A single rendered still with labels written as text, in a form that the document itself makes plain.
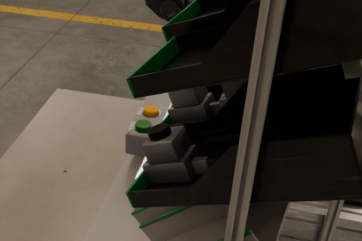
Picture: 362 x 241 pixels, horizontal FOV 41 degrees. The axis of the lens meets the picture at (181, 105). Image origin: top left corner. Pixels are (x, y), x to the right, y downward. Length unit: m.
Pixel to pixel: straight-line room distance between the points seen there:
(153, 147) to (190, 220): 0.20
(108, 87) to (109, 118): 1.88
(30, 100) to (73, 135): 1.87
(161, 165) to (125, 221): 0.46
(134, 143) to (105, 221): 0.20
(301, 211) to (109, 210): 0.41
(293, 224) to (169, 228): 0.31
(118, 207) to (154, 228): 0.29
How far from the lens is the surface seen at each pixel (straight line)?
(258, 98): 0.44
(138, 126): 1.15
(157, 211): 0.83
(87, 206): 1.11
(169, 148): 0.60
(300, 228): 1.03
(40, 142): 1.31
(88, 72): 3.46
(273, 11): 0.41
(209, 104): 0.74
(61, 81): 3.36
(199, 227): 0.78
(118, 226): 1.06
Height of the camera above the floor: 1.62
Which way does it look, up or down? 32 degrees down
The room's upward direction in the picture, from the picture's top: 4 degrees clockwise
